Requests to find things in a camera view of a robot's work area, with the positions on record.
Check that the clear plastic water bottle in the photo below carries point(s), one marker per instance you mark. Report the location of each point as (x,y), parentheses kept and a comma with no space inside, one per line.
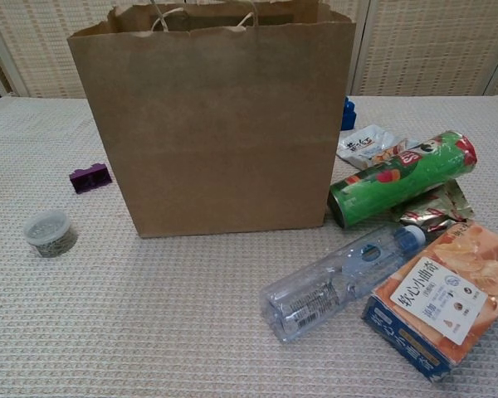
(328,282)

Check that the white peanut snack pouch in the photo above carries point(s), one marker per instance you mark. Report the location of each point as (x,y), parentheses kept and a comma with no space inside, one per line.
(359,147)

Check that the green chips can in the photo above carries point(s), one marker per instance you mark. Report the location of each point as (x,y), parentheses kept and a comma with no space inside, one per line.
(398,178)

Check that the gold foil snack packet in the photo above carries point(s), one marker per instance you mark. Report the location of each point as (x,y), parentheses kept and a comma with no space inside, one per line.
(435,209)

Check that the orange cookie box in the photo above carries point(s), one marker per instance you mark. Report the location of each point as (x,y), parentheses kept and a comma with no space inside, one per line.
(440,298)

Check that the brown paper bag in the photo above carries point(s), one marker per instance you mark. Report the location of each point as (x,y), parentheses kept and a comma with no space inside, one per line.
(211,124)

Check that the blue toy brick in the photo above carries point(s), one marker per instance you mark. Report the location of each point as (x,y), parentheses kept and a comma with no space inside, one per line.
(348,114)

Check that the beige woven tablecloth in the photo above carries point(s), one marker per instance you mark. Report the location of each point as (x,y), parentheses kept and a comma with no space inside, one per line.
(149,311)

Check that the purple toy brick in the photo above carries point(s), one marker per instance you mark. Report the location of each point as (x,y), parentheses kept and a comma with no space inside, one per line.
(89,180)

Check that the small clear plastic jar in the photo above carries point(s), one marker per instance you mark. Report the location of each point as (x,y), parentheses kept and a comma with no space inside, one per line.
(47,234)

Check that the woven folding screen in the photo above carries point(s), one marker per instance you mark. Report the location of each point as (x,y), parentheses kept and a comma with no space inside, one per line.
(419,49)

